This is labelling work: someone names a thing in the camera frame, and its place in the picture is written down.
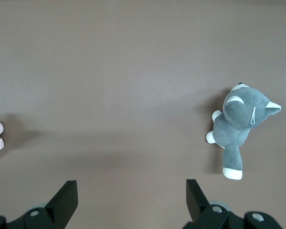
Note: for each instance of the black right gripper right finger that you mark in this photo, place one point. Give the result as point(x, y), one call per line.
point(197, 202)

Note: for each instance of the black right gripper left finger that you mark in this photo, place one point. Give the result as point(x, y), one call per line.
point(62, 202)

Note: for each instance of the grey white husky plush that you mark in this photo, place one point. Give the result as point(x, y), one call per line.
point(228, 133)

